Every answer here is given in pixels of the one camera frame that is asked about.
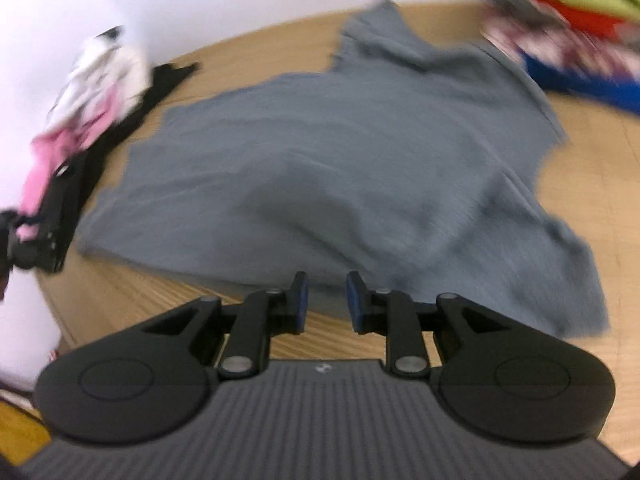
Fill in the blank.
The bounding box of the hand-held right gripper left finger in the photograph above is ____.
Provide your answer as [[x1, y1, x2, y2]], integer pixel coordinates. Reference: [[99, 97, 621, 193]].
[[141, 271, 309, 380]]

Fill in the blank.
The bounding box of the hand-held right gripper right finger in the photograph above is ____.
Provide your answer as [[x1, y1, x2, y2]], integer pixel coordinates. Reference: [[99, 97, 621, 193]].
[[346, 271, 512, 380]]

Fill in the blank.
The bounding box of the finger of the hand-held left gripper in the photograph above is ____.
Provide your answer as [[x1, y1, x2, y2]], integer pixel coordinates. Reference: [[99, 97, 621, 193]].
[[36, 152, 94, 276]]

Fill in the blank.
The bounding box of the grey sweater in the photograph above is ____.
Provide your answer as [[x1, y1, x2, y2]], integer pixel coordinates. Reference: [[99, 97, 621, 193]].
[[75, 0, 612, 341]]

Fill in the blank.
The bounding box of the maroon patterned blue folded garment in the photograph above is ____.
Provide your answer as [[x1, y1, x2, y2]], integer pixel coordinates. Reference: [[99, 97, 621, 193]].
[[480, 15, 640, 117]]

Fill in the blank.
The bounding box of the grey red folded garment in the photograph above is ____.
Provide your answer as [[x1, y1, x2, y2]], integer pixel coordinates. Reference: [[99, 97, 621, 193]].
[[480, 0, 640, 43]]

